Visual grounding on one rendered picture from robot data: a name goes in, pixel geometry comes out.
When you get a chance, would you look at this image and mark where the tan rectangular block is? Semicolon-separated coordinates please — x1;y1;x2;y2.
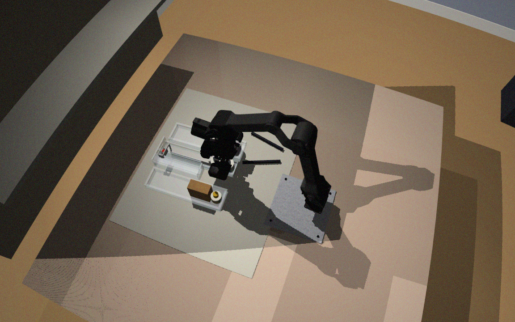
187;179;213;202

